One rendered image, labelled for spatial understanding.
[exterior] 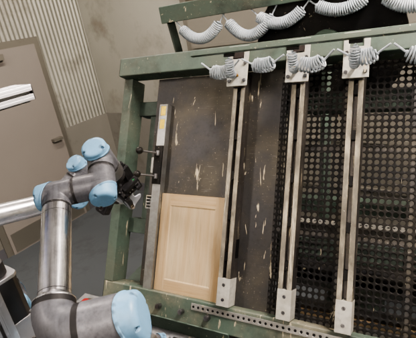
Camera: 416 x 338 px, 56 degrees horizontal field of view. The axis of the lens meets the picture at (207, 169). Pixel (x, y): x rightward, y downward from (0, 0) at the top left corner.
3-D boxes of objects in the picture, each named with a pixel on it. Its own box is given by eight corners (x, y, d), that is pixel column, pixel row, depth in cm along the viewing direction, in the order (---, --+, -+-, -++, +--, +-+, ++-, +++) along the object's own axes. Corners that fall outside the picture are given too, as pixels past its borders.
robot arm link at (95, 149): (79, 162, 109) (78, 139, 114) (96, 182, 118) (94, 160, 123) (106, 153, 109) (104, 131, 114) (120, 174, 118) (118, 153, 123)
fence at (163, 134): (147, 286, 204) (142, 287, 201) (164, 106, 212) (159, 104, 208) (155, 288, 202) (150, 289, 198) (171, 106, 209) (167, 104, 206)
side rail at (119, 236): (117, 276, 221) (104, 279, 212) (136, 85, 230) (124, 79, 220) (126, 278, 219) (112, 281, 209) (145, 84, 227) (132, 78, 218)
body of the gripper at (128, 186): (143, 187, 134) (131, 167, 124) (126, 206, 131) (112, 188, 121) (128, 176, 138) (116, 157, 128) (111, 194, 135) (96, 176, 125)
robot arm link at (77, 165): (60, 167, 161) (74, 150, 163) (80, 180, 169) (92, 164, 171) (69, 173, 156) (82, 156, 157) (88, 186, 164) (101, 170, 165)
